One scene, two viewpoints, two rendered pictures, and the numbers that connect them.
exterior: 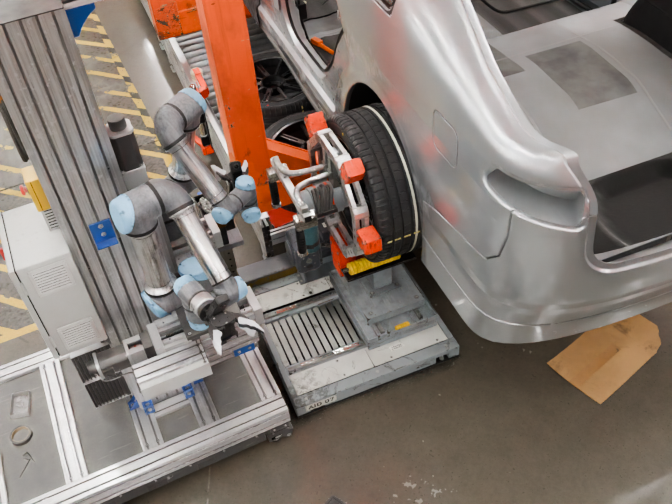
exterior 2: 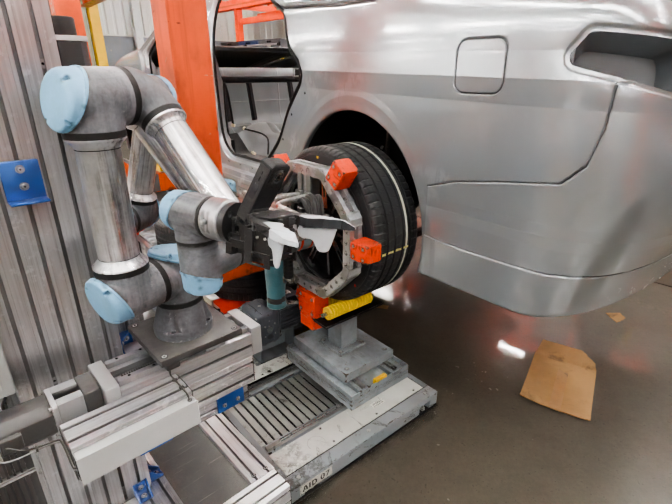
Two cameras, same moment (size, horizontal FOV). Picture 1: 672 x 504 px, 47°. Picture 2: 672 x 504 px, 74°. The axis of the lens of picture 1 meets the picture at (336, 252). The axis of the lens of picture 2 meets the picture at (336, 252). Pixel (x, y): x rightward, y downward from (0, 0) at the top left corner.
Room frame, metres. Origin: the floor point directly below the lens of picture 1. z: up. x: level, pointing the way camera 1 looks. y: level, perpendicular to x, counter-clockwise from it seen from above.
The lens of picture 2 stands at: (0.86, 0.52, 1.45)
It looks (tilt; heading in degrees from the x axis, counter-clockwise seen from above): 22 degrees down; 338
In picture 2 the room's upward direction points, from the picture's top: straight up
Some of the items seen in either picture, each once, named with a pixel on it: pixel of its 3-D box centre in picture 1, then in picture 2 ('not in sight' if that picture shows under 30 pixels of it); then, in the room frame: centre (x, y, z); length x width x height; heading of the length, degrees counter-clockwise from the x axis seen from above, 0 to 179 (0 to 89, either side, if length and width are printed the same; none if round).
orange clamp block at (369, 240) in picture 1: (368, 240); (365, 250); (2.21, -0.14, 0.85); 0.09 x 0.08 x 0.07; 18
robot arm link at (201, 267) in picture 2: (202, 310); (207, 260); (1.68, 0.46, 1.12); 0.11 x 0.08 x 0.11; 125
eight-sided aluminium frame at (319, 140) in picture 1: (338, 195); (311, 229); (2.51, -0.03, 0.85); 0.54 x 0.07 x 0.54; 18
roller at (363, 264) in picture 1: (373, 260); (348, 304); (2.42, -0.17, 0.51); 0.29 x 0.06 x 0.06; 108
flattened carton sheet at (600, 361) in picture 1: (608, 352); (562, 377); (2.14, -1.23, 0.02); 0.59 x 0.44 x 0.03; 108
